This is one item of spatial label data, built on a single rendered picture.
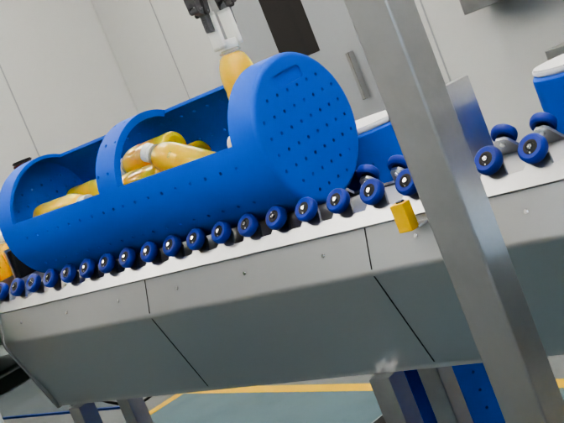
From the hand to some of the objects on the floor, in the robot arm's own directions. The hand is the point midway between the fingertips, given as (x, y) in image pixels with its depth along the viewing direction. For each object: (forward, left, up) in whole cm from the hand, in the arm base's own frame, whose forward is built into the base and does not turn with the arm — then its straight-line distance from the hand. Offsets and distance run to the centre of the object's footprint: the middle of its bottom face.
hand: (222, 29), depth 179 cm
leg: (-16, +86, -131) cm, 158 cm away
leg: (-3, -11, -132) cm, 132 cm away
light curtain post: (-23, -59, -132) cm, 146 cm away
